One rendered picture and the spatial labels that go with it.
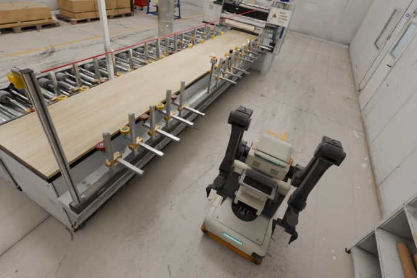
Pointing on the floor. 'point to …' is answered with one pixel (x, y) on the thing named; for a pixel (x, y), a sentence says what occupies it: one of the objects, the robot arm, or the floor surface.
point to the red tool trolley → (141, 0)
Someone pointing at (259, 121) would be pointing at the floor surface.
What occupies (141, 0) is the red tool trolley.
